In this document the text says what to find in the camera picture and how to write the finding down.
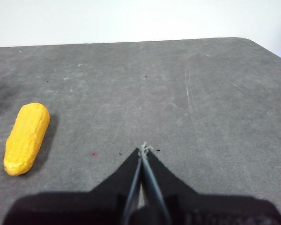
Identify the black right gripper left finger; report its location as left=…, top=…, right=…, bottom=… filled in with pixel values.
left=3, top=147, right=142, bottom=225

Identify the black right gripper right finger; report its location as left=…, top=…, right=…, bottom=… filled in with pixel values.
left=131, top=149, right=281, bottom=225

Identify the yellow corn cob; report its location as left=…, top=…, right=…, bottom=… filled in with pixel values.
left=3, top=102, right=51, bottom=176

